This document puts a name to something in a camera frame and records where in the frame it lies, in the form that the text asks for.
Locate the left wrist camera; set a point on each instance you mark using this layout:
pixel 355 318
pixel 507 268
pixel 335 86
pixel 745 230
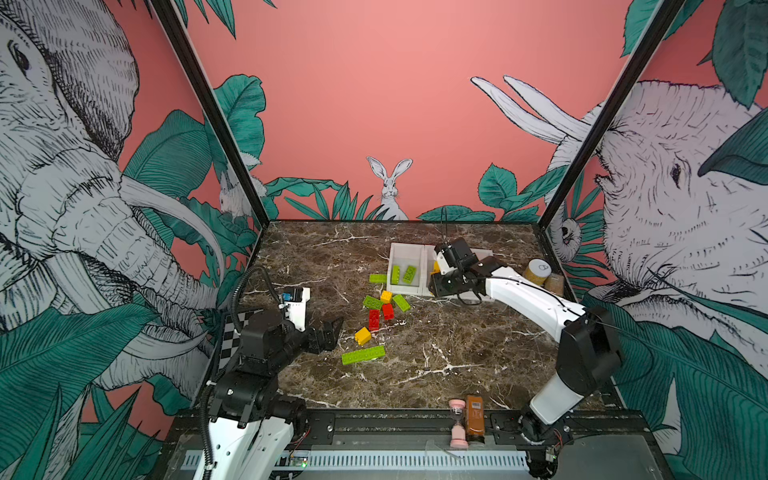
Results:
pixel 293 305

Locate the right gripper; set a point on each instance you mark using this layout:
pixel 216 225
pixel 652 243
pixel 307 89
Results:
pixel 437 281

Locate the small red lego brick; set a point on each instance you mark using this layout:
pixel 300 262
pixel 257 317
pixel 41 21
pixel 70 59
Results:
pixel 387 312

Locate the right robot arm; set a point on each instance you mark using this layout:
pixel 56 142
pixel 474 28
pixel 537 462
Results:
pixel 589 348

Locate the long green lego brick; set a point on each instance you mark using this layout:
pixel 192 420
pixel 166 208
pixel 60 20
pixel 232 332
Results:
pixel 363 355

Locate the brown rectangular bottle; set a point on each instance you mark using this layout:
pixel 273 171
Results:
pixel 475 419

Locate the checkerboard calibration plate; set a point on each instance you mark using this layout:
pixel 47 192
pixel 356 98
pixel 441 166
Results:
pixel 231 338

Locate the black front rail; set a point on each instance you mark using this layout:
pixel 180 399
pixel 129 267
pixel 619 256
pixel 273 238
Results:
pixel 400 427

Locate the pink hourglass timer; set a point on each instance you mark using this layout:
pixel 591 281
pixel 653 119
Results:
pixel 457 409

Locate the white perforated strip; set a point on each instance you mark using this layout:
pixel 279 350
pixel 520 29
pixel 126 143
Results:
pixel 403 460

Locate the long red lego brick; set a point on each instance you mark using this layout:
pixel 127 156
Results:
pixel 374 320

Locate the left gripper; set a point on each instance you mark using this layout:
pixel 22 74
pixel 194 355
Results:
pixel 318 345

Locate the white three-compartment bin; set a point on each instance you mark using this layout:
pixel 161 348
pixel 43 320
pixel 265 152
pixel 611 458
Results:
pixel 421 260

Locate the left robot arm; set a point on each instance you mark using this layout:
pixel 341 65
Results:
pixel 246 423

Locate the glass spice jar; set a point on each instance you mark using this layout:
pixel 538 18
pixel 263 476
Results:
pixel 555 283

